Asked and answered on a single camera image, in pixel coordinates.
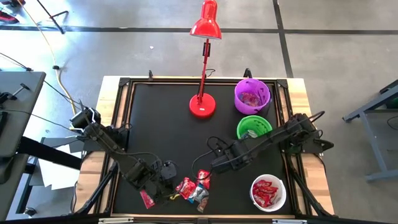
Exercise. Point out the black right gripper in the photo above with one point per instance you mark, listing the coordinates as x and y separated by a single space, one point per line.
233 155

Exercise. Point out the black table mat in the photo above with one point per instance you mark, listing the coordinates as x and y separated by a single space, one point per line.
174 118

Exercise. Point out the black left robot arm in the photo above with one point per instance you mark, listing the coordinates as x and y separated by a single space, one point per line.
109 146

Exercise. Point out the silver metal bracket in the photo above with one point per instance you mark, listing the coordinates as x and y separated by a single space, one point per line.
115 221
289 221

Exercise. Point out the grey metal table frame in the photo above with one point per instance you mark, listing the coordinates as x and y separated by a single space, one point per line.
382 175

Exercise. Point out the white blue candy bar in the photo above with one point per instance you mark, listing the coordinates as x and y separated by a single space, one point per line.
193 197
248 135

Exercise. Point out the red desk lamp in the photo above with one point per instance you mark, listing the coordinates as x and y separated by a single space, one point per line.
202 105

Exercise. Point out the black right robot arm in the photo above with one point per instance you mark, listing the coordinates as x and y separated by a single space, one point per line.
280 133

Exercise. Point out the white plastic bucket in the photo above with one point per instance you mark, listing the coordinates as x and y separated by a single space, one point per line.
278 186

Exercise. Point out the purple plastic bucket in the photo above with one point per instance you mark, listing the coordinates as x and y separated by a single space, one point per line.
241 107

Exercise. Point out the black tripod stand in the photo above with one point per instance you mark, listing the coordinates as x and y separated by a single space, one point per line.
55 21

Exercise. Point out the red black shoe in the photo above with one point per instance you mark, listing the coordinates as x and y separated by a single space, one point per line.
7 17

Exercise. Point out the white paper sheets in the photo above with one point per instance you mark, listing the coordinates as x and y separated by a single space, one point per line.
59 177

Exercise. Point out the grey side desk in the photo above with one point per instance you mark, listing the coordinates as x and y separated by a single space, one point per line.
28 130

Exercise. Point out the black aluminium rig frame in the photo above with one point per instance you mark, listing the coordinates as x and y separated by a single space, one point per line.
124 82

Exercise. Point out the green plastic bucket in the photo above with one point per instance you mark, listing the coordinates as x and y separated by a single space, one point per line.
253 123

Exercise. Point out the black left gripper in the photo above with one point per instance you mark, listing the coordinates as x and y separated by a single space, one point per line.
158 179

